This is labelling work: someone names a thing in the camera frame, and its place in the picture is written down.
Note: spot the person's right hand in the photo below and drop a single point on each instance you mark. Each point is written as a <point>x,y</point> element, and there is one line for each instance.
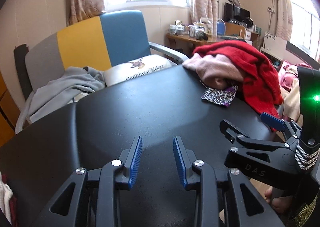
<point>280,203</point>

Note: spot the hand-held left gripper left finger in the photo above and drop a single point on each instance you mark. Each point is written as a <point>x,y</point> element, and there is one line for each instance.
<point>133,162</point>

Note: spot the orange wooden cabinet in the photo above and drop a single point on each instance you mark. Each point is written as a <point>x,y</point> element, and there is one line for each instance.
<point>6,116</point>

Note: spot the leopard print cloth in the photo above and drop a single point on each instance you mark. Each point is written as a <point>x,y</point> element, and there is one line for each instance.
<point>217,95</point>

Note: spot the pink and beige bedding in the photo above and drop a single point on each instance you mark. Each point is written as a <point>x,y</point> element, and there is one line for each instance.
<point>288,76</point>

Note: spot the wooden desk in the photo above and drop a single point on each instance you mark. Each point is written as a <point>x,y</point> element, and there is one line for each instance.
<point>182,39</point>

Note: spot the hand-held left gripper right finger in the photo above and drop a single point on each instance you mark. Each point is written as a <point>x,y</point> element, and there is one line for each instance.
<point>181,162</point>

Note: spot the red knit sweater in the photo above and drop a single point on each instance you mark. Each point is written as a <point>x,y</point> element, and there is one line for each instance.
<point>255,66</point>

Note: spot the cluster of desk clutter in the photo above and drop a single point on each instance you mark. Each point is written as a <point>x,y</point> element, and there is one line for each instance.
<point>192,29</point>

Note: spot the pink sweater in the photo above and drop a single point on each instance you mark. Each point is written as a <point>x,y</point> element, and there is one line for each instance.
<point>212,69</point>

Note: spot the grey yellow blue armchair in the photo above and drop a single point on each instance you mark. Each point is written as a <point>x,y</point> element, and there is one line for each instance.
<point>82,41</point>

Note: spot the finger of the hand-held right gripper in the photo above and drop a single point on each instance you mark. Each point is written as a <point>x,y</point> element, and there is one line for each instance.
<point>257,145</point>
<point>272,121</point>

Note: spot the dark red cloth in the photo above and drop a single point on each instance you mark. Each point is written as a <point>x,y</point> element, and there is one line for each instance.
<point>13,212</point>

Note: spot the white cloth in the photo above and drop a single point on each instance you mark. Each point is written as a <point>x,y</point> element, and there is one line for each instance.
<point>5,192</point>

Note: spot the white cardboard box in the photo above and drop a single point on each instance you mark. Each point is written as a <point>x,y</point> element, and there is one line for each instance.
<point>275,43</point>

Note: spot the grey hoodie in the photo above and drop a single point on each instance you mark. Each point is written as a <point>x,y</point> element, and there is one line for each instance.
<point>57,86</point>

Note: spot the white printed cushion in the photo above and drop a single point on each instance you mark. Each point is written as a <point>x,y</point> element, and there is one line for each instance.
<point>120,76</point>

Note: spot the black monitor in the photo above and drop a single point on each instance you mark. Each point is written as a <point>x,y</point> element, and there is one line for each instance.
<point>232,13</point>

